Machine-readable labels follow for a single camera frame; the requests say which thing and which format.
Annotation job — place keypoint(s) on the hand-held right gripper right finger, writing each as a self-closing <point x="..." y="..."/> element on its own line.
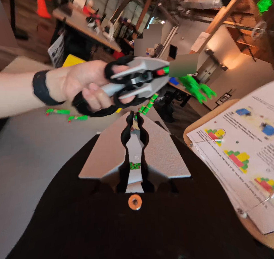
<point x="164" y="156"/>

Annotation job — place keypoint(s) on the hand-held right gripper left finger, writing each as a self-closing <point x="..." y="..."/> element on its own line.
<point x="102" y="156"/>

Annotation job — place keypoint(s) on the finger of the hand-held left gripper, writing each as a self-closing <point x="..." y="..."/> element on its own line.
<point x="159" y="83"/>
<point x="156" y="64"/>

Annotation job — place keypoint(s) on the green lego stem red tip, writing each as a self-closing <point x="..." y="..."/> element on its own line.
<point x="163" y="71"/>
<point x="58" y="111"/>
<point x="78" y="118"/>

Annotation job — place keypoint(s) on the white bag with green print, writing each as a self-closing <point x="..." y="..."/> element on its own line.
<point x="133" y="147"/>

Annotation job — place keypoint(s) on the person's left forearm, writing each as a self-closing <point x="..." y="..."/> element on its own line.
<point x="15" y="92"/>

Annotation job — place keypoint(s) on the green lego bamboo stalk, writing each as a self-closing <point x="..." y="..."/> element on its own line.
<point x="149" y="103"/>

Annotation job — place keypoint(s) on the green lego leaves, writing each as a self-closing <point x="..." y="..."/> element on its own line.
<point x="192" y="86"/>

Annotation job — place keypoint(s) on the person's left hand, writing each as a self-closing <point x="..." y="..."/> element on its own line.
<point x="75" y="79"/>

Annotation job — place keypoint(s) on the wooden sheet stand board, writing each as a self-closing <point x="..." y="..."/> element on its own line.
<point x="205" y="115"/>

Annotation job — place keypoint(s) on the black framed picture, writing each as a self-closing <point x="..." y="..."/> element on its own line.
<point x="223" y="98"/>

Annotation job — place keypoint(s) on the yellow board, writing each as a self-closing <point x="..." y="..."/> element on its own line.
<point x="72" y="61"/>

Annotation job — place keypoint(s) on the background work table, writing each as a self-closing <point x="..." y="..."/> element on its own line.
<point x="85" y="26"/>

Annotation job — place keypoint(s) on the printed instruction sheet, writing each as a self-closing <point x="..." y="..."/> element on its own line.
<point x="246" y="135"/>

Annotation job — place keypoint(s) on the black and white sign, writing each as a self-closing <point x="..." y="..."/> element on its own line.
<point x="56" y="51"/>

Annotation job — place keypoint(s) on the black wristband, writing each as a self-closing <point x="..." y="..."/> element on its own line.
<point x="40" y="88"/>

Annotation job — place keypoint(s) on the orange traffic cone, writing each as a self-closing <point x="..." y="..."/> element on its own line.
<point x="41" y="6"/>

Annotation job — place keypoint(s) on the black wall screen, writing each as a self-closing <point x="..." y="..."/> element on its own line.
<point x="173" y="51"/>

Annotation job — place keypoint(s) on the paper notice on post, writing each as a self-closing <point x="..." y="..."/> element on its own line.
<point x="200" y="41"/>

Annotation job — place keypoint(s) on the wooden post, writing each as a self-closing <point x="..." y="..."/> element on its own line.
<point x="220" y="13"/>

